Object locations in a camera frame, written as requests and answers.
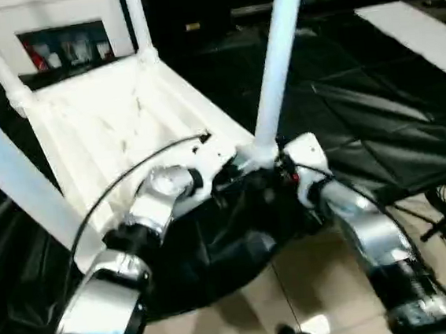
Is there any white plastic table top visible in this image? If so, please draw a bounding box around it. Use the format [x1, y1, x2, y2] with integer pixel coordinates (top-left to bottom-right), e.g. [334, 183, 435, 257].
[9, 42, 271, 254]

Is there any black work mat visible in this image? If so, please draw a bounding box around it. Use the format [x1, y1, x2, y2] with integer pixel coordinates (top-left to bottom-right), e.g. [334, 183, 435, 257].
[0, 0, 446, 334]

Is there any red bottle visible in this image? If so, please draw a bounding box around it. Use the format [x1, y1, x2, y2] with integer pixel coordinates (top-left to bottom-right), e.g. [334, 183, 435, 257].
[26, 41, 47, 71]

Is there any white display cabinet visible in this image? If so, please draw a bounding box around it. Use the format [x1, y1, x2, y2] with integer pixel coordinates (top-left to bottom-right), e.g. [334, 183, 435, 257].
[0, 0, 140, 79]

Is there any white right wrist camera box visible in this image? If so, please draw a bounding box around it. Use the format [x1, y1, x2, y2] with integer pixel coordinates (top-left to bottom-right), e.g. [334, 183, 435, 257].
[278, 130, 337, 211]

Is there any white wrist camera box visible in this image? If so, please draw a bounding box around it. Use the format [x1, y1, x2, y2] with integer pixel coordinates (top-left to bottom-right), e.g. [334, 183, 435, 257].
[278, 130, 337, 211]
[187, 138, 241, 200]

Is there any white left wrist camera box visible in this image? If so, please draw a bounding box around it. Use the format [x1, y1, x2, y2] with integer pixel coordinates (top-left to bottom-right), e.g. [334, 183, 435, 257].
[187, 138, 241, 200]

